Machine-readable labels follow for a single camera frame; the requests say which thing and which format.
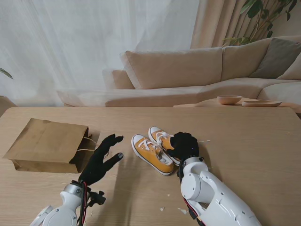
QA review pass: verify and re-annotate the brown paper bag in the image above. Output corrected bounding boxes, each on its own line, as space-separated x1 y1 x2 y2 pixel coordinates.
2 117 101 174

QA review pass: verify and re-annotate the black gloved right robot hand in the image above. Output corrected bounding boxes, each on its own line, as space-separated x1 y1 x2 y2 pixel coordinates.
167 131 200 163

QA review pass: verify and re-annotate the yellow canvas sneaker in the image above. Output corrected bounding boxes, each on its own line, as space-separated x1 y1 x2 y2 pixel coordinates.
148 126 182 166
131 133 174 177

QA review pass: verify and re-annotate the green houseplant leaf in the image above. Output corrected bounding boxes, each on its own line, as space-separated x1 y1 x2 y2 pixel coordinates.
0 68 14 80

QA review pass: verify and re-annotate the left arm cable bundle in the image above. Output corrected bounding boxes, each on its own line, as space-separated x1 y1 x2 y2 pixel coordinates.
79 181 92 226

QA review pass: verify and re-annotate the wooden bowl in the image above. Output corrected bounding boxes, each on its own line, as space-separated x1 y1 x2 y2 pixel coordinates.
217 95 243 105

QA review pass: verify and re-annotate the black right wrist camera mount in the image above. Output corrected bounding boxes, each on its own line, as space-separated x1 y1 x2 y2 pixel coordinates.
176 164 185 184

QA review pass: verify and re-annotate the beige curtain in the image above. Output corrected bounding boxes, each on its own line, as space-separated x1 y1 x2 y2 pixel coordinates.
190 0 261 49

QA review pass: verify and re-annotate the beige cushion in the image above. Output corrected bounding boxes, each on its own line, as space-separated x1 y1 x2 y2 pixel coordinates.
277 53 301 81

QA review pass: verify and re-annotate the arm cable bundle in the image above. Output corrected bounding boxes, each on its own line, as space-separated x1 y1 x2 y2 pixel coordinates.
79 181 92 226
183 197 203 222

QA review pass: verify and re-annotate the grey cushion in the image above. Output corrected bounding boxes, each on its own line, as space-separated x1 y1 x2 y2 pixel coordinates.
250 37 301 80

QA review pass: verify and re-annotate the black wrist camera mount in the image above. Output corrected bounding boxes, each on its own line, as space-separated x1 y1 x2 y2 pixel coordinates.
88 190 106 208
176 164 185 184

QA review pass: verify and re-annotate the beige planter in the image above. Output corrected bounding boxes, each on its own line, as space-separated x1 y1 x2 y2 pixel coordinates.
0 95 17 117

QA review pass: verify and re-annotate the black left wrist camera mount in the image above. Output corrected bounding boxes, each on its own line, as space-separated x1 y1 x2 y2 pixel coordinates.
88 190 106 208

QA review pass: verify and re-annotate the beige sofa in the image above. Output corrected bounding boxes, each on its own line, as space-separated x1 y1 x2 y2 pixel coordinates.
57 35 301 108

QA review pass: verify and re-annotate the low wooden side table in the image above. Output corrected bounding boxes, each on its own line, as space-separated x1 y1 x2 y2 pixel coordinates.
173 97 292 109

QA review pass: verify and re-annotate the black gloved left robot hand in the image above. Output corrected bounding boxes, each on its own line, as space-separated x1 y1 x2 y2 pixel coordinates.
79 133 125 186

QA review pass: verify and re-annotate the green leafy houseplant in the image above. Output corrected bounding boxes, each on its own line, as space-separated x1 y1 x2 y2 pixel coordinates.
222 0 298 47

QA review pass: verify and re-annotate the shallow wooden tray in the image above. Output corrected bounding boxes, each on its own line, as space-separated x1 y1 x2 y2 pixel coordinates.
241 99 282 108

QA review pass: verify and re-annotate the white sheer curtain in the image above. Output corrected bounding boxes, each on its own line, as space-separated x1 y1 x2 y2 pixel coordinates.
0 0 200 108

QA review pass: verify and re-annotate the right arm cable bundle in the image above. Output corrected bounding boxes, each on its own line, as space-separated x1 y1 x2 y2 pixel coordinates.
183 197 203 222

